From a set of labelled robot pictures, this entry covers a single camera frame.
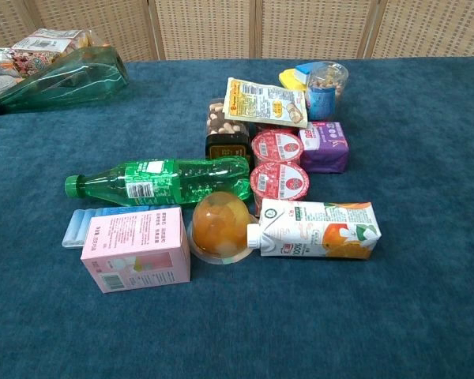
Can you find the clear jar with nuts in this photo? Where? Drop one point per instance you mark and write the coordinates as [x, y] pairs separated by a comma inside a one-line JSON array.
[[324, 98]]

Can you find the red lidded round cup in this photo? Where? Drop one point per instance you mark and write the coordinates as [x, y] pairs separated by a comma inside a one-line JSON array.
[[278, 181], [276, 146]]

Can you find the green plastic soda bottle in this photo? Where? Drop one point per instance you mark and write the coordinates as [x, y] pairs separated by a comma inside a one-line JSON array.
[[205, 177]]

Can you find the orange fruit jelly cup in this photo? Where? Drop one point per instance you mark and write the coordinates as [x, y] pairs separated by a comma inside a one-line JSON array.
[[217, 225]]

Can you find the dark chocolate box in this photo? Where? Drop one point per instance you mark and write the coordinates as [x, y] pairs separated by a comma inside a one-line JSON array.
[[225, 148]]

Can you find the yellow snack packet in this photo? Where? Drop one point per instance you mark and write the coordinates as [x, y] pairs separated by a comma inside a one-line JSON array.
[[260, 102]]

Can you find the orange juice carton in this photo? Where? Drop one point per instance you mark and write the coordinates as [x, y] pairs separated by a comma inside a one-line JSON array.
[[320, 233]]

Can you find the purple cardboard box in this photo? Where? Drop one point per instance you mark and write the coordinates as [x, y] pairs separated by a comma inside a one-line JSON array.
[[324, 154]]

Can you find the pink cardboard box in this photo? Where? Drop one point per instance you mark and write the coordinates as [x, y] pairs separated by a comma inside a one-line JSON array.
[[134, 245]]

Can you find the yellow box with blue lid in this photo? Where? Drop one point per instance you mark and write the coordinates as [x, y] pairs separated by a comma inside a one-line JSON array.
[[289, 80]]

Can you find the blue table cloth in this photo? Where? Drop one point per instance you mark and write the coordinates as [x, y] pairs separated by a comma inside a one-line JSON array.
[[237, 316]]

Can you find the wicker folding screen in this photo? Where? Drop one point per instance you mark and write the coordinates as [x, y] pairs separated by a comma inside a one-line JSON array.
[[205, 27]]

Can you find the light blue ribbed pack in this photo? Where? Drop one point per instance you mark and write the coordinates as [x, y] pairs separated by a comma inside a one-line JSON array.
[[74, 230]]

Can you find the large green spray bottle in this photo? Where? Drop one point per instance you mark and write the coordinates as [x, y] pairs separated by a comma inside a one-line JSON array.
[[71, 83]]

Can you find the clear cookie package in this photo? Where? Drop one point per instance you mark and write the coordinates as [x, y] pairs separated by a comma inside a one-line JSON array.
[[51, 41]]

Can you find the floral print snack pack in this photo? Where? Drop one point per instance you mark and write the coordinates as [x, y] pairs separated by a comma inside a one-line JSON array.
[[31, 63]]

